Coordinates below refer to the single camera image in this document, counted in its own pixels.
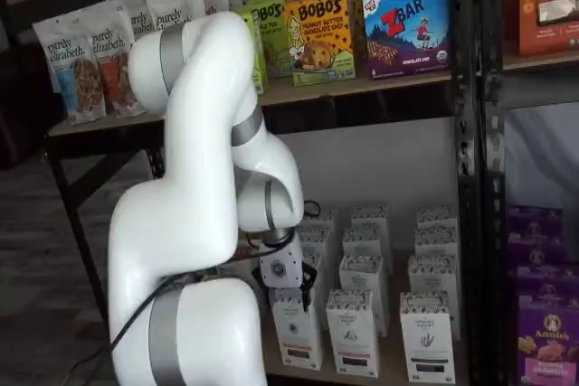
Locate blue label granola bag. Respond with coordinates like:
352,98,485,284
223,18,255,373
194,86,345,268
32,9,109,126

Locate purple Zbar box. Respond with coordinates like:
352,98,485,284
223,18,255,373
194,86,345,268
361,0,452,80

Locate white tea box black strip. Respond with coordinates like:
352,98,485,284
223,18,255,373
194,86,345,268
400,291,456,383
416,205,458,231
413,228,459,260
408,254,460,342

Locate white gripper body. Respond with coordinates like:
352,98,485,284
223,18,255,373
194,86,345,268
260,234,303,291

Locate dark brown furniture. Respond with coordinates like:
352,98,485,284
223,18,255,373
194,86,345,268
0,0,64,173

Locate orange label granola bag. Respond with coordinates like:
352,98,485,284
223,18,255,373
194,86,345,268
90,19,148,118

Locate purple Annie's snack box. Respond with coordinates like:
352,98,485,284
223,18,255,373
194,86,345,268
506,207,565,247
517,295,579,386
515,266,579,301
508,240,570,272

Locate white tea box yellow strip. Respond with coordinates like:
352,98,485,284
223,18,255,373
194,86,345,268
296,225,336,255
269,288,325,367
301,208,338,230

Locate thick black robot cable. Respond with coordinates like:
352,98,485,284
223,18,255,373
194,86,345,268
109,271,204,354

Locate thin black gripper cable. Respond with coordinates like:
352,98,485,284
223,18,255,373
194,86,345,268
243,231,295,264

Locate white tea box pink strip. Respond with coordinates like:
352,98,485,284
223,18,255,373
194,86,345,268
350,204,389,231
326,289,380,379
342,227,386,260
338,253,391,337

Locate black metal shelf rack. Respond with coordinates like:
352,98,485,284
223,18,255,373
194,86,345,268
43,0,483,386
477,0,579,386

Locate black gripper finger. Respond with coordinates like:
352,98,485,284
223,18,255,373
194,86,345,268
300,266,318,312

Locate yellow Bobo's peanut butter box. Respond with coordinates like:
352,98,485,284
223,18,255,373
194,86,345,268
283,0,356,86

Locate orange Annie's box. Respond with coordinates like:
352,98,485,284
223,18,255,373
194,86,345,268
517,0,579,58

